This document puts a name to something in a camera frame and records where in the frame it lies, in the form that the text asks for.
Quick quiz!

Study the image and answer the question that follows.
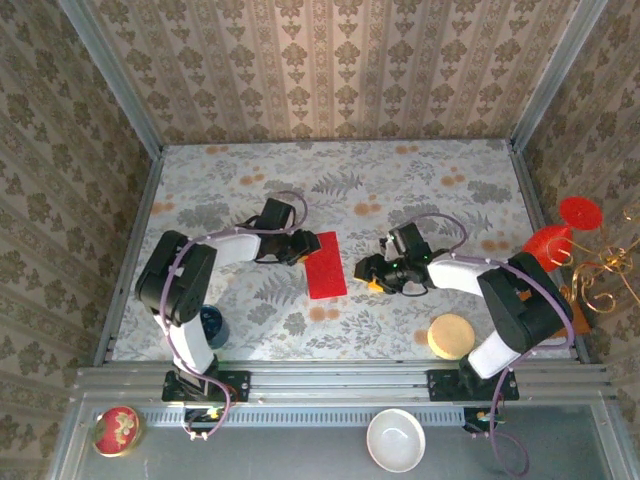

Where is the red paper sheet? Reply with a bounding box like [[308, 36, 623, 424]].
[[303, 230, 349, 301]]

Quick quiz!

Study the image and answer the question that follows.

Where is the floral patterned table cover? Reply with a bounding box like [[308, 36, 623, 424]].
[[110, 139, 574, 362]]

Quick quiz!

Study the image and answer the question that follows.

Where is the round cork disc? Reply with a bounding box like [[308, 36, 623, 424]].
[[427, 313, 475, 360]]

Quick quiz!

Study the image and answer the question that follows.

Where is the dark blue cup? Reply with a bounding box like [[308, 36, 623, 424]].
[[199, 304, 232, 350]]

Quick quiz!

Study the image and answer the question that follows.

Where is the red plastic goblet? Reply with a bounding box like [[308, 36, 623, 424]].
[[521, 196, 604, 274]]

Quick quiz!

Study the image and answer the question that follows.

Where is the white bowl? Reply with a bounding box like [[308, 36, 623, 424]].
[[366, 408, 427, 474]]

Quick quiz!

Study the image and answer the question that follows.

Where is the black electronics board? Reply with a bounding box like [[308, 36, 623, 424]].
[[462, 407, 507, 434], [183, 407, 226, 432]]

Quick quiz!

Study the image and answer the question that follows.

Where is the orange wooden board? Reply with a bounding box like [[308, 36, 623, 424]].
[[558, 284, 592, 335]]

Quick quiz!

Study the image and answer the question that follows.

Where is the red round gold-trimmed tin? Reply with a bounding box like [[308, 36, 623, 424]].
[[92, 405, 146, 459]]

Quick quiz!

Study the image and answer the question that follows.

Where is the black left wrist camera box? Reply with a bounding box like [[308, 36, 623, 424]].
[[259, 197, 297, 234]]

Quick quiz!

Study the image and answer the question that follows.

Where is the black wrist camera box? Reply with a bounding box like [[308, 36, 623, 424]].
[[381, 222, 432, 263], [259, 197, 297, 234]]

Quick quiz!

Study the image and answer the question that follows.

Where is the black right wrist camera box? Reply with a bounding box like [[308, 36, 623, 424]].
[[381, 222, 432, 263]]

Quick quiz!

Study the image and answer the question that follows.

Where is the aluminium frame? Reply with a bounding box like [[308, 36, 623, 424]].
[[47, 0, 626, 480]]

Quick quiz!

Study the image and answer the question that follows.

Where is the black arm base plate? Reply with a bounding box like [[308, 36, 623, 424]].
[[161, 369, 252, 404], [426, 368, 520, 403]]

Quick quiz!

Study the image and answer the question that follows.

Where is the grey slotted cable duct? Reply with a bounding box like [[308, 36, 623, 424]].
[[142, 405, 462, 429]]

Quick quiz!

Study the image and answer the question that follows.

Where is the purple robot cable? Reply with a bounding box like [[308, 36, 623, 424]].
[[409, 212, 576, 477], [149, 189, 310, 444]]

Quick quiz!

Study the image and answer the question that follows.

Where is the gold wire ornament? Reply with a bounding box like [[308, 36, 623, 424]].
[[547, 207, 640, 314]]

